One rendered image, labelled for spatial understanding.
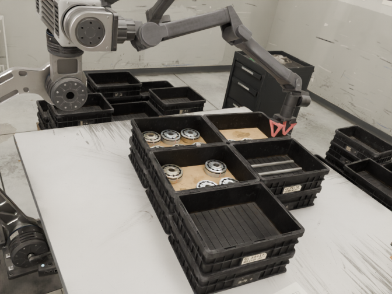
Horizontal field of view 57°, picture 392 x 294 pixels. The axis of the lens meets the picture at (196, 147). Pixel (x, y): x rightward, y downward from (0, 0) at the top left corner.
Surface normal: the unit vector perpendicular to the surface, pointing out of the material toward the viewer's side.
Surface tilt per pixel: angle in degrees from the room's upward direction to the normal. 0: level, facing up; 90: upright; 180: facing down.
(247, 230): 0
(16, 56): 90
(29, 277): 0
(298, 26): 90
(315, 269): 0
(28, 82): 90
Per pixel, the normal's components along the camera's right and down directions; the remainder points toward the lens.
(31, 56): 0.51, 0.51
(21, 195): 0.17, -0.84
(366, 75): -0.84, 0.14
